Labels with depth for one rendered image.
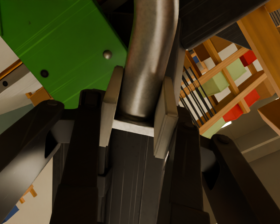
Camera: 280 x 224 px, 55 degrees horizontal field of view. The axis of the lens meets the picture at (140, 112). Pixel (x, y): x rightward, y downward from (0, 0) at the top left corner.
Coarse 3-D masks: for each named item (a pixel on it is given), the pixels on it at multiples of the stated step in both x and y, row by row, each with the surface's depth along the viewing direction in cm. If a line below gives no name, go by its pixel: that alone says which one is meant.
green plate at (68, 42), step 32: (0, 0) 30; (32, 0) 29; (64, 0) 29; (32, 32) 31; (64, 32) 31; (96, 32) 31; (32, 64) 33; (64, 64) 32; (96, 64) 32; (64, 96) 34
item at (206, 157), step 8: (184, 112) 17; (184, 120) 16; (200, 136) 15; (200, 144) 14; (208, 144) 14; (168, 152) 15; (200, 152) 14; (208, 152) 14; (208, 160) 14; (216, 160) 14; (208, 168) 14; (216, 168) 14
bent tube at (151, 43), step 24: (144, 0) 17; (168, 0) 17; (144, 24) 17; (168, 24) 17; (144, 48) 18; (168, 48) 18; (144, 72) 18; (120, 96) 20; (144, 96) 19; (120, 120) 20; (144, 120) 20
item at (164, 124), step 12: (168, 84) 19; (168, 96) 17; (156, 108) 20; (168, 108) 15; (156, 120) 18; (168, 120) 15; (156, 132) 17; (168, 132) 15; (156, 144) 16; (168, 144) 16; (156, 156) 16
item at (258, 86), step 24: (216, 48) 353; (240, 48) 357; (192, 72) 313; (216, 72) 336; (240, 72) 359; (264, 72) 370; (192, 96) 305; (240, 96) 340; (264, 96) 390; (192, 120) 300; (216, 120) 315
